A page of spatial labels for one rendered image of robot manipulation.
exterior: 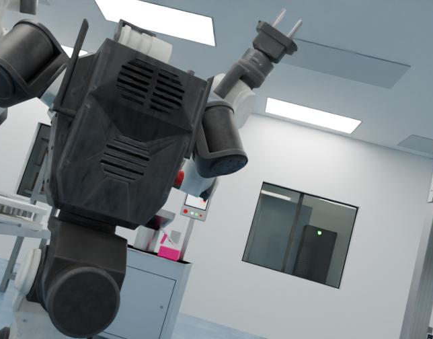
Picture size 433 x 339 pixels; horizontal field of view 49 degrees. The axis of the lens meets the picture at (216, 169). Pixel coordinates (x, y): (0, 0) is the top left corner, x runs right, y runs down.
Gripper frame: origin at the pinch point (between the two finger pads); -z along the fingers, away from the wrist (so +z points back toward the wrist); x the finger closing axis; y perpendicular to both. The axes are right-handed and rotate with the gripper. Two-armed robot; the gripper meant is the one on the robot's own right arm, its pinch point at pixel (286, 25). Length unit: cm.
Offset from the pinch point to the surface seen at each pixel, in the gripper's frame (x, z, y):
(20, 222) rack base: 29, 89, 5
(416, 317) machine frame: -83, 42, 35
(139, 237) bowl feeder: 49, 136, 268
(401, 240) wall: -183, -15, 539
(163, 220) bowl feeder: 41, 113, 268
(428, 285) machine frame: -81, 31, 37
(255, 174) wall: 23, 32, 533
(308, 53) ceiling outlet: 35, -85, 315
